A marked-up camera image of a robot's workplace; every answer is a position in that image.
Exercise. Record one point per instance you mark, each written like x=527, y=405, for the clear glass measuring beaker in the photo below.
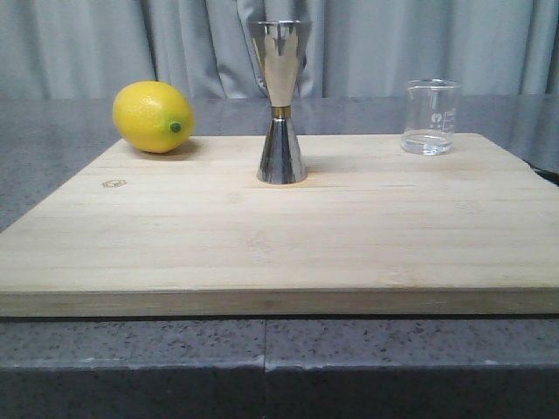
x=431, y=109

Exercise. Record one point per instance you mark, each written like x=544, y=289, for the black cutting board handle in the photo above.
x=545, y=174

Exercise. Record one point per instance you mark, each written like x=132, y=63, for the light wooden cutting board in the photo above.
x=372, y=230

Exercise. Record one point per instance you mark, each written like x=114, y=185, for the steel double jigger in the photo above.
x=281, y=109

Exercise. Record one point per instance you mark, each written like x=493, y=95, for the yellow lemon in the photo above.
x=153, y=116

